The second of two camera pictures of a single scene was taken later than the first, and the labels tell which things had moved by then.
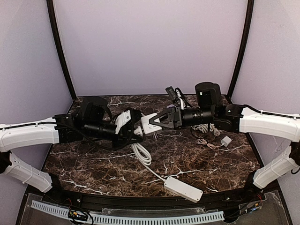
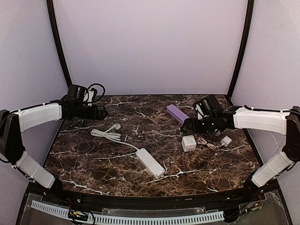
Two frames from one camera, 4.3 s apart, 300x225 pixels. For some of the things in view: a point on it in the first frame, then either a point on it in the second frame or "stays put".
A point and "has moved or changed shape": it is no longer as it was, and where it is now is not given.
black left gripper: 126,131 -> 97,112
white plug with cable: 142,154 has moved or changed shape
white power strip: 180,188 -> 154,168
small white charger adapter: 226,141 stays put
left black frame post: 50,6 stays put
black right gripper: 176,117 -> 191,124
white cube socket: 147,127 -> 189,143
